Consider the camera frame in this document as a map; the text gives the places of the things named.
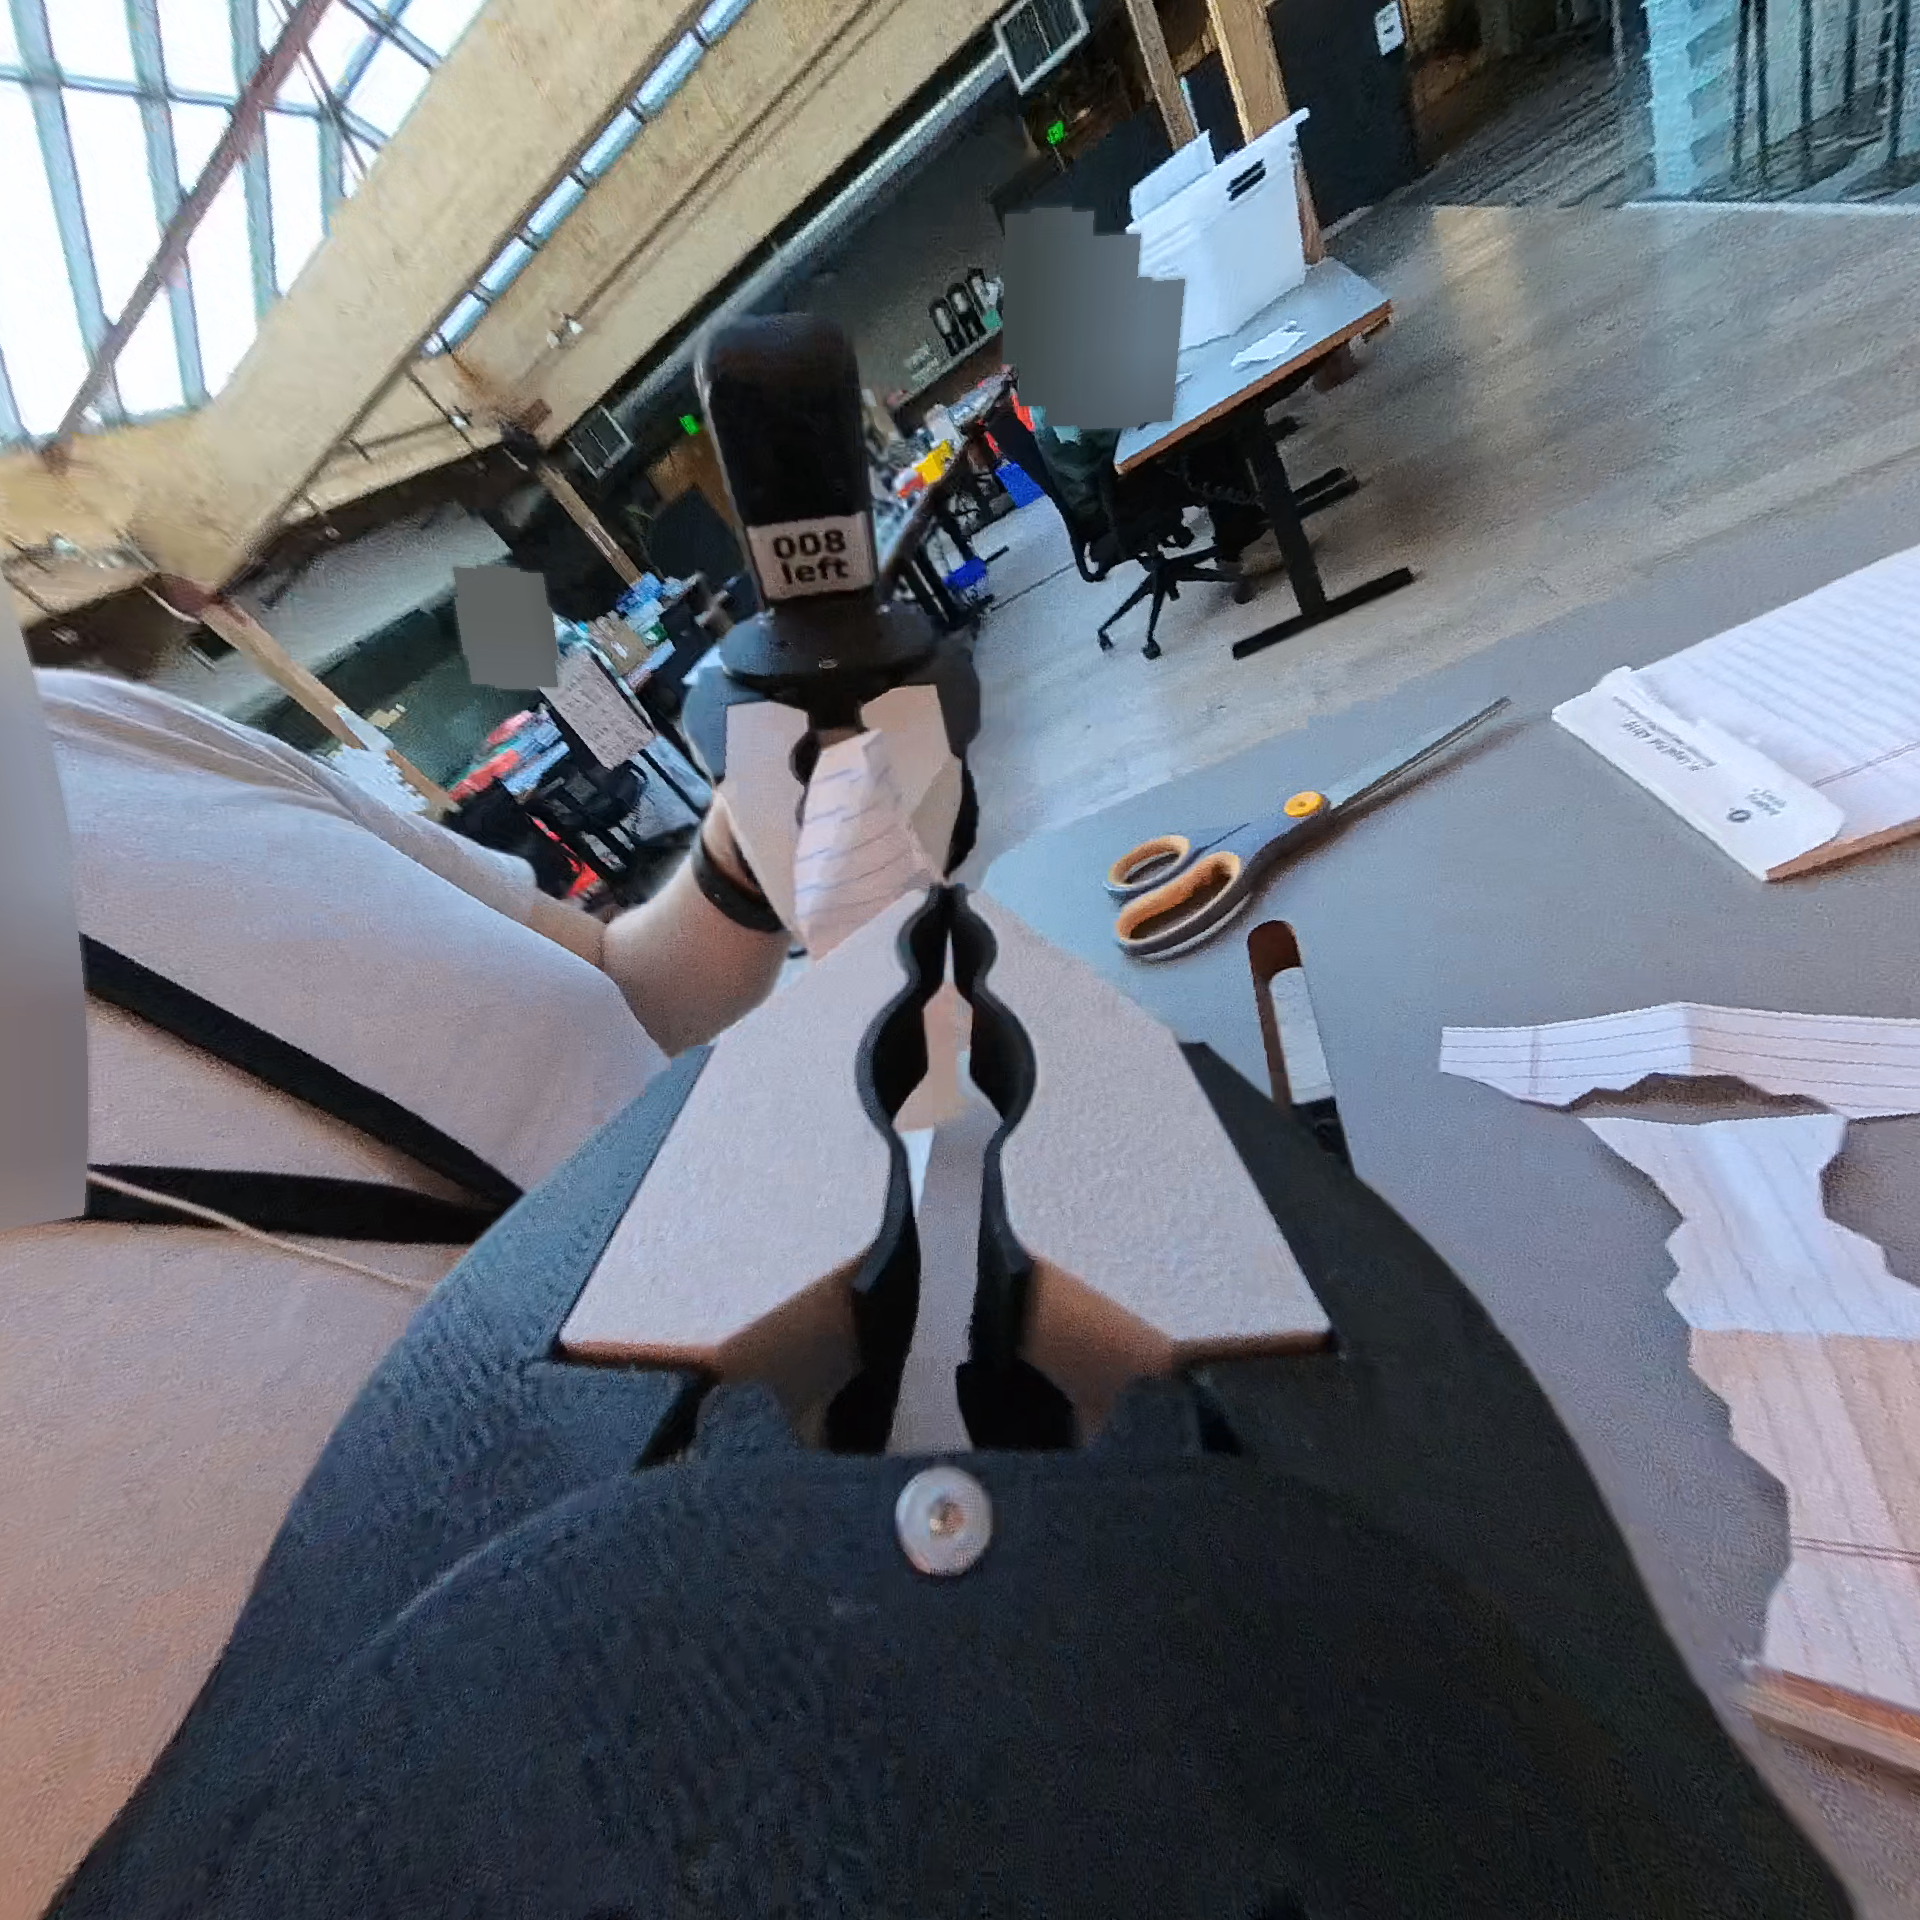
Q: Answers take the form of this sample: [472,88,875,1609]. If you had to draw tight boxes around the cluttered long work table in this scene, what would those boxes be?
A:
[863,375,1029,639]

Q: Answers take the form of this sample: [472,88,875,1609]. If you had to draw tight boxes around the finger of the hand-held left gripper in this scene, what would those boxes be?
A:
[723,702,820,932]
[863,686,965,886]

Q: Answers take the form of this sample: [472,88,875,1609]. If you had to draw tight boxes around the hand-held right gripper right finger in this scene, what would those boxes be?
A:
[952,886,1336,1448]

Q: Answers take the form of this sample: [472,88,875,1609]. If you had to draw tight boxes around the torn lined paper sheet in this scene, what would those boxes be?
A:
[1440,1002,1920,1711]

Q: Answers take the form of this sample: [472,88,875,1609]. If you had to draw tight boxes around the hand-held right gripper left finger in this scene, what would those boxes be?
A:
[553,886,953,1448]

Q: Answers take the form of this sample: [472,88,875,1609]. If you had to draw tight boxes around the person's left forearm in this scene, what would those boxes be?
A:
[600,906,760,1053]

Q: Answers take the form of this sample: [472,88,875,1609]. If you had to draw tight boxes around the grey desk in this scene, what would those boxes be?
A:
[982,546,1920,1920]

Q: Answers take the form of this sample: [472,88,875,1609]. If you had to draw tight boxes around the person's left hand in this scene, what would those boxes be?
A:
[682,791,799,1011]

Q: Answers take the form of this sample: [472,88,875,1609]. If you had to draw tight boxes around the white paper sign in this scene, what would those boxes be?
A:
[542,652,659,766]

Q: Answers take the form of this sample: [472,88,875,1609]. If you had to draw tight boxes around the person's white shirt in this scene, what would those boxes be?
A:
[0,666,705,1920]

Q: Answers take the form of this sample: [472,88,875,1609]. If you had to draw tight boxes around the thin white cord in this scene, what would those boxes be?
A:
[86,1168,439,1295]

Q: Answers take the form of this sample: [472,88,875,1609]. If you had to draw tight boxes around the brown curved wooden piece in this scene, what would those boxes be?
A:
[1245,921,1350,1162]

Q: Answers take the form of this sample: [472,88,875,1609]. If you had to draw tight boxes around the black strap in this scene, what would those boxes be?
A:
[86,1162,487,1246]
[82,936,525,1209]

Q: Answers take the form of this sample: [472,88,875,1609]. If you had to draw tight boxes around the lined notepad with cardboard backing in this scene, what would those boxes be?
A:
[1736,1648,1920,1781]

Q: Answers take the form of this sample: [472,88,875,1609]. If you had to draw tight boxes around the work table with black legs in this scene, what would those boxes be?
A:
[1113,258,1413,662]

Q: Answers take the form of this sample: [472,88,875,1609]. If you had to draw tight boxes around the orange-handled scissors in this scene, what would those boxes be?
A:
[1106,693,1515,963]

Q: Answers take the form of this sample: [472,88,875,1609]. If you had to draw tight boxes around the lined notepad with printed header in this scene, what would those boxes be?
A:
[1549,542,1920,883]

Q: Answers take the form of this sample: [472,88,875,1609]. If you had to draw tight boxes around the lined paper piece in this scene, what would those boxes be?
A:
[789,731,977,1131]

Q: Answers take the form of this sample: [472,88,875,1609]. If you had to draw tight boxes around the white cardboard box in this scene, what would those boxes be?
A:
[1125,109,1327,351]

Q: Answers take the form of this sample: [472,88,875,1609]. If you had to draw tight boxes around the black office chair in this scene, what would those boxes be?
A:
[1035,406,1245,662]

